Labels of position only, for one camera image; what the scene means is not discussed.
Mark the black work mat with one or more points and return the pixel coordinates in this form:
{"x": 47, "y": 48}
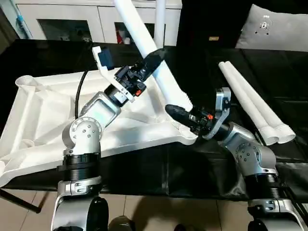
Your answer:
{"x": 168, "y": 168}

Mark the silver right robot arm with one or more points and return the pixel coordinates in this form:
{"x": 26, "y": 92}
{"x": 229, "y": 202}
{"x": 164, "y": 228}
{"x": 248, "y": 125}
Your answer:
{"x": 250, "y": 154}

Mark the white glass-door cabinet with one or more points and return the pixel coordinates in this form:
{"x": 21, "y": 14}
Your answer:
{"x": 72, "y": 12}

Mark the black metal support bar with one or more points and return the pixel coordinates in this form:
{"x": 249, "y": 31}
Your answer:
{"x": 19, "y": 201}

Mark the dark robot foot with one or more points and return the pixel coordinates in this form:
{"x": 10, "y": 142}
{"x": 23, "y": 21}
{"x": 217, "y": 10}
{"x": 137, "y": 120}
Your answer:
{"x": 121, "y": 223}
{"x": 185, "y": 228}

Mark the dark robot left foot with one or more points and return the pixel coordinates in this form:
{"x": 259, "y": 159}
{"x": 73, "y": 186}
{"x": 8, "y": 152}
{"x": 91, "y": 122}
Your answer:
{"x": 121, "y": 223}

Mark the white pipe with blue clip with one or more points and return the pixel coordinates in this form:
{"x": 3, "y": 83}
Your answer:
{"x": 22, "y": 21}

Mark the grey cushion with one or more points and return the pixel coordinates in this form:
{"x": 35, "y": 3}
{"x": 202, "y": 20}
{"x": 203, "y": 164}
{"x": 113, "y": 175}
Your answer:
{"x": 276, "y": 31}

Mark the black box with gold label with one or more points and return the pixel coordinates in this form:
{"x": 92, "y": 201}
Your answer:
{"x": 211, "y": 21}

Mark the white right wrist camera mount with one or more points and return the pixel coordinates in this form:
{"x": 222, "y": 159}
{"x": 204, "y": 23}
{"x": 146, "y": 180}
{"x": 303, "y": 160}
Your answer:
{"x": 222, "y": 101}

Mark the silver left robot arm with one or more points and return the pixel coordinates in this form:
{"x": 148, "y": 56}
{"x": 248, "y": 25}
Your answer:
{"x": 84, "y": 134}

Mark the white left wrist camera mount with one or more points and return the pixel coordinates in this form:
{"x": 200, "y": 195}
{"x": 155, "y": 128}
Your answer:
{"x": 103, "y": 60}

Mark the white plastic table top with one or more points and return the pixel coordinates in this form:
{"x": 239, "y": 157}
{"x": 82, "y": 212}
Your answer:
{"x": 36, "y": 120}

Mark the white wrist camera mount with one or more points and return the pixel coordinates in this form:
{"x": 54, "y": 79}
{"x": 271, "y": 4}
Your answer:
{"x": 103, "y": 60}
{"x": 222, "y": 101}

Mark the dark robot right foot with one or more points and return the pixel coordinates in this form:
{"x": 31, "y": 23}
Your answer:
{"x": 185, "y": 228}

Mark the white plastic table leg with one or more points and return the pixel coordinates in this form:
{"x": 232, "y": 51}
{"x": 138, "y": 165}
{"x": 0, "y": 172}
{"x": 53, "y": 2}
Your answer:
{"x": 160, "y": 24}
{"x": 168, "y": 81}
{"x": 253, "y": 96}
{"x": 240, "y": 98}

